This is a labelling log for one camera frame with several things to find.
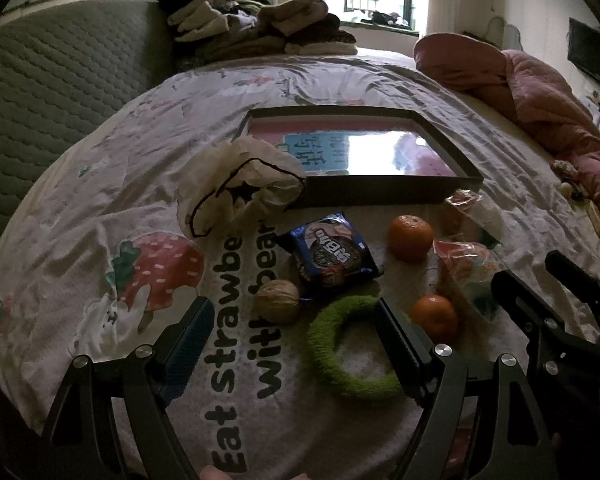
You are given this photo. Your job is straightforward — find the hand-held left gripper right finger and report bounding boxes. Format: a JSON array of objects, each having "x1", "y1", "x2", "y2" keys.
[{"x1": 372, "y1": 297, "x2": 553, "y2": 480}]

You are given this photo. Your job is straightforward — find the pink quilt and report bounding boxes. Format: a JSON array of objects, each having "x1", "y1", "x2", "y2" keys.
[{"x1": 412, "y1": 32, "x2": 600, "y2": 241}]

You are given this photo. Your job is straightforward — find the strawberry print bedsheet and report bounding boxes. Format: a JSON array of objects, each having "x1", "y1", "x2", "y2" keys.
[{"x1": 0, "y1": 47, "x2": 600, "y2": 480}]

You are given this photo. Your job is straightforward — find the grey quilted headboard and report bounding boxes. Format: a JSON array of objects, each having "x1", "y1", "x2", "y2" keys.
[{"x1": 0, "y1": 0, "x2": 178, "y2": 271}]

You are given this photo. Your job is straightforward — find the brown fleece garment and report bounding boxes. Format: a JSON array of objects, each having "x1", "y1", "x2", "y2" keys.
[{"x1": 257, "y1": 0, "x2": 341, "y2": 38}]

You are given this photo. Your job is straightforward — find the orange white snack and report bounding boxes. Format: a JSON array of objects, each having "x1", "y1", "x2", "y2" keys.
[{"x1": 442, "y1": 189, "x2": 506, "y2": 246}]

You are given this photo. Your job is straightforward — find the orange tangerine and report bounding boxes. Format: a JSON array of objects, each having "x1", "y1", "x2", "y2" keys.
[
  {"x1": 410, "y1": 294, "x2": 459, "y2": 343},
  {"x1": 387, "y1": 214, "x2": 436, "y2": 262}
]

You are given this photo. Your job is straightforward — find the white scalloped furniture piece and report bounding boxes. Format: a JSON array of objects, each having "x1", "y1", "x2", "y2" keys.
[{"x1": 485, "y1": 15, "x2": 523, "y2": 53}]

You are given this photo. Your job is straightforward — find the dark cloth bundle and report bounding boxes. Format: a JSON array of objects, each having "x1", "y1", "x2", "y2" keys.
[{"x1": 360, "y1": 10, "x2": 413, "y2": 28}]

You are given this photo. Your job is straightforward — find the white folded cloth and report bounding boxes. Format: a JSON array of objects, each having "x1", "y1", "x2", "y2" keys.
[{"x1": 285, "y1": 40, "x2": 358, "y2": 56}]

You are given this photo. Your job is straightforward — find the olive folded garment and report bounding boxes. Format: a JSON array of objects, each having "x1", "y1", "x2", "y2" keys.
[{"x1": 175, "y1": 32, "x2": 288, "y2": 68}]

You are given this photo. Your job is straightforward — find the shallow cardboard box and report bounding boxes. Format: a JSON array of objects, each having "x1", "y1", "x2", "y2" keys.
[{"x1": 232, "y1": 105, "x2": 485, "y2": 211}]

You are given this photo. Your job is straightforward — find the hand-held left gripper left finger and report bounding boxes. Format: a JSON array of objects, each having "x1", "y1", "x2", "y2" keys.
[{"x1": 40, "y1": 296, "x2": 216, "y2": 480}]

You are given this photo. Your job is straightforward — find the green fluffy ring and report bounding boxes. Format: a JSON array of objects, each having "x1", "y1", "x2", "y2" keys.
[{"x1": 306, "y1": 295, "x2": 406, "y2": 402}]

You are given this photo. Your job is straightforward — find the pile of folded clothes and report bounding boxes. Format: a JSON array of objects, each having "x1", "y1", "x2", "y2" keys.
[{"x1": 167, "y1": 0, "x2": 258, "y2": 43}]

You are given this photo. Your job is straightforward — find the walnut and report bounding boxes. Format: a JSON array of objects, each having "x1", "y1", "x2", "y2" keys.
[{"x1": 254, "y1": 279, "x2": 302, "y2": 324}]

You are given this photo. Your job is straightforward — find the white spotted drawstring pouch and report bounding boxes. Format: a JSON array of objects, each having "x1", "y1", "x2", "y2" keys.
[{"x1": 177, "y1": 140, "x2": 308, "y2": 238}]

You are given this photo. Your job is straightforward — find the orange blue snack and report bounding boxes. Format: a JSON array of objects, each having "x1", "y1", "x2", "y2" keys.
[{"x1": 432, "y1": 239, "x2": 506, "y2": 321}]

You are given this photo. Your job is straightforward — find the blue cookie packet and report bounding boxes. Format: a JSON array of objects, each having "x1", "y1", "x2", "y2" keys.
[{"x1": 275, "y1": 211, "x2": 383, "y2": 303}]

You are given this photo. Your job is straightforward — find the black wall television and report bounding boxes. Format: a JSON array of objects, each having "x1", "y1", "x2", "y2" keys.
[{"x1": 567, "y1": 17, "x2": 600, "y2": 93}]

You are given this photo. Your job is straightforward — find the dark knitted garment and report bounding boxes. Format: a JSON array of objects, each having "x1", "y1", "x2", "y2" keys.
[{"x1": 285, "y1": 25, "x2": 358, "y2": 46}]

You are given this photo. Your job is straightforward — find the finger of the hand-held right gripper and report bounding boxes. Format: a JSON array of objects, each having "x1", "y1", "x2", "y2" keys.
[
  {"x1": 491, "y1": 270, "x2": 588, "y2": 348},
  {"x1": 545, "y1": 250, "x2": 600, "y2": 321}
]

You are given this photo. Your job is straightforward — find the small plush toy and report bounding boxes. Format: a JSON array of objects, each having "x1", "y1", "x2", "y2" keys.
[{"x1": 552, "y1": 160, "x2": 588, "y2": 201}]

